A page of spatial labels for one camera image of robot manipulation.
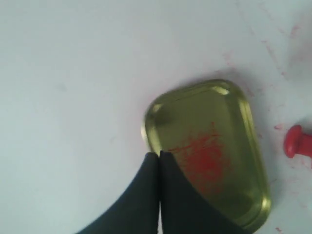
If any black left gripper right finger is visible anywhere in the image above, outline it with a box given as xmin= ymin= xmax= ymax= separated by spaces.
xmin=159 ymin=151 xmax=246 ymax=234

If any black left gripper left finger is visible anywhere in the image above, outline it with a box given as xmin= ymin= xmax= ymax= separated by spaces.
xmin=79 ymin=153 xmax=159 ymax=234

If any red plastic stamp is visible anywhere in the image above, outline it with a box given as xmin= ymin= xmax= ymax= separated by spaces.
xmin=283 ymin=124 xmax=312 ymax=158

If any gold tin lid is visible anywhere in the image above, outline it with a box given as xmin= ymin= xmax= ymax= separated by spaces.
xmin=141 ymin=79 xmax=271 ymax=233

